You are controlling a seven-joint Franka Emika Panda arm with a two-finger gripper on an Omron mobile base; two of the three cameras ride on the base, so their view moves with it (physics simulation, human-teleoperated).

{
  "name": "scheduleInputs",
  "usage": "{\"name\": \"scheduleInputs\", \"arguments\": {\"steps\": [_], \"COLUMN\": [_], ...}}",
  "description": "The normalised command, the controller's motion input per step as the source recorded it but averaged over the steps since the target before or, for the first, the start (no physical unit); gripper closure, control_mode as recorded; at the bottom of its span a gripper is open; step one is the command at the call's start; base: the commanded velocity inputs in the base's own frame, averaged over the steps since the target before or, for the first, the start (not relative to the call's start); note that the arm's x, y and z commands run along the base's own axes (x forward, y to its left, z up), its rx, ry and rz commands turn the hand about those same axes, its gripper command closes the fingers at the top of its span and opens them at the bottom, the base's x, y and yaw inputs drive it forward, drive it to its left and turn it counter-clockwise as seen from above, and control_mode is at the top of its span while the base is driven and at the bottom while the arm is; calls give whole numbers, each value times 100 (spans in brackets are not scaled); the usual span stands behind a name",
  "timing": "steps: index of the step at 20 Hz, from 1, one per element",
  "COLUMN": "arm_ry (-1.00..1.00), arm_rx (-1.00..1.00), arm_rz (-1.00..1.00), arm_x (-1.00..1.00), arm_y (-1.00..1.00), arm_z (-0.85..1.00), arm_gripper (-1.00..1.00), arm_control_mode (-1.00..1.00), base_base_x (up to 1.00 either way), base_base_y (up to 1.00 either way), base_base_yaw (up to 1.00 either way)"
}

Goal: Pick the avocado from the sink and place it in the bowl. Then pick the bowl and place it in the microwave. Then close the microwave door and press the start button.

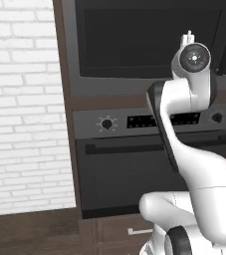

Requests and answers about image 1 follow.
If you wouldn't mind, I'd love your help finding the grey built-in oven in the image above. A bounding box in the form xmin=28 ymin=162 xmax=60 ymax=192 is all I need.
xmin=71 ymin=102 xmax=226 ymax=220

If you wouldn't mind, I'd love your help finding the brown wooden drawer front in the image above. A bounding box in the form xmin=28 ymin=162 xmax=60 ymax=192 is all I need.
xmin=96 ymin=214 xmax=156 ymax=247

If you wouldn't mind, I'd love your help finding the grey microwave oven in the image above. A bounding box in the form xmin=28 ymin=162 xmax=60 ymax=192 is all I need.
xmin=61 ymin=0 xmax=226 ymax=100

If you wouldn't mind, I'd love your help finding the black oven door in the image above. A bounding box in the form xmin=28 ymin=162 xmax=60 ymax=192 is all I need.
xmin=75 ymin=129 xmax=226 ymax=219

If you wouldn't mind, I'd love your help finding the silver drawer handle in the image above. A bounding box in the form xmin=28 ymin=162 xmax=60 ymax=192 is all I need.
xmin=126 ymin=227 xmax=154 ymax=236

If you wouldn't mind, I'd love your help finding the black oven knob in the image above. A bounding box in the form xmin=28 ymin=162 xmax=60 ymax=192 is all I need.
xmin=211 ymin=113 xmax=224 ymax=124
xmin=101 ymin=119 xmax=114 ymax=131

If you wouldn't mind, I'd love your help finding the brown wooden cabinet frame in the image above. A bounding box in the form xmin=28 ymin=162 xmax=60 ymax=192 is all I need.
xmin=52 ymin=0 xmax=226 ymax=255

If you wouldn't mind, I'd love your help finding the black oven door handle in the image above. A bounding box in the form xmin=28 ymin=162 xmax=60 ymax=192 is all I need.
xmin=85 ymin=133 xmax=226 ymax=156

